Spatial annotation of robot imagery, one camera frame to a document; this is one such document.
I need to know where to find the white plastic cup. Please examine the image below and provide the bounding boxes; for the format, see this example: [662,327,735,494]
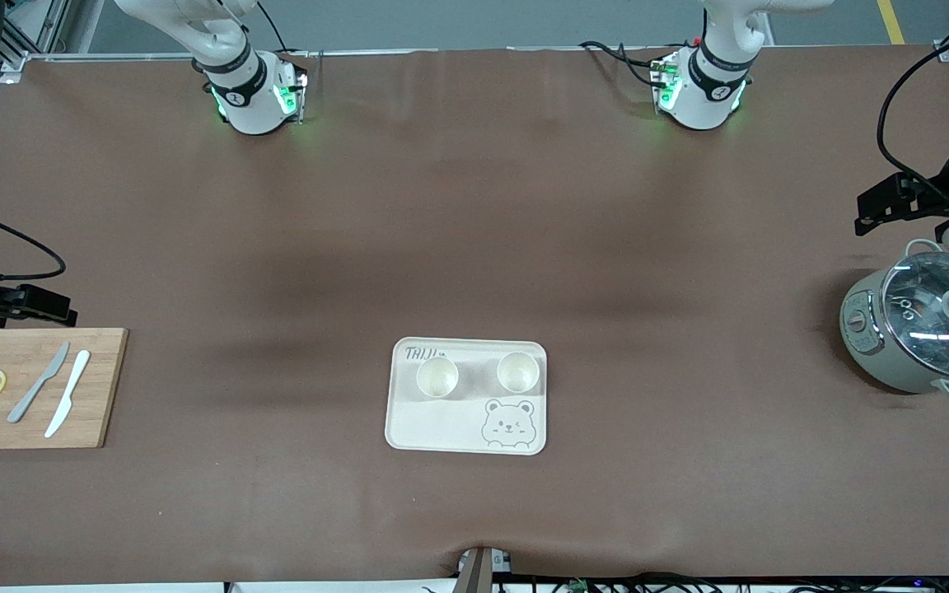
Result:
[496,352,541,394]
[416,356,460,399]

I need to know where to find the grey plastic knife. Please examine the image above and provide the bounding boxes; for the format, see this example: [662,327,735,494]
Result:
[7,342,71,424]

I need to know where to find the white plastic knife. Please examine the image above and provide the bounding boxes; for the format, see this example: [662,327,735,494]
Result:
[44,350,91,439]

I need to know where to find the wooden cutting board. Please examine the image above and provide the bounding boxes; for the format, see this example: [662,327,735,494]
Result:
[0,328,129,451]

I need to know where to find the glass pot lid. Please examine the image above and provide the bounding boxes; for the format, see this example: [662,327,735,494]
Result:
[881,251,949,381]

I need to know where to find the grey-green electric cooking pot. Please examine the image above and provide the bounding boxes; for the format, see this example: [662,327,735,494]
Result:
[839,239,949,403]

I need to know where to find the cream tray with bear print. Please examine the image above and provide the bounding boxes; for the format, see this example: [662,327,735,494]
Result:
[384,337,548,456]

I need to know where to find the brown table cover mat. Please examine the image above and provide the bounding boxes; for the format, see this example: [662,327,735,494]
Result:
[0,45,949,587]

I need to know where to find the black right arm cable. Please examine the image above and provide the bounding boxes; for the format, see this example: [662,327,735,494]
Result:
[0,202,66,285]

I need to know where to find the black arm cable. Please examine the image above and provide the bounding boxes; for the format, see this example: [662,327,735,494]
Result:
[877,29,949,203]
[0,202,66,285]

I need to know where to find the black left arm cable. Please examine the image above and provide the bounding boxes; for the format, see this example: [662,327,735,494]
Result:
[877,29,949,203]

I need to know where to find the black left base cables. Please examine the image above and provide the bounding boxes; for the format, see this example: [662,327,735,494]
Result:
[579,40,666,88]

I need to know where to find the black right base cable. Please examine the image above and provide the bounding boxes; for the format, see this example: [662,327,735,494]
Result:
[256,0,292,57]

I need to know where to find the metal clamp bracket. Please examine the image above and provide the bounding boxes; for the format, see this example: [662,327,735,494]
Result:
[456,545,513,593]

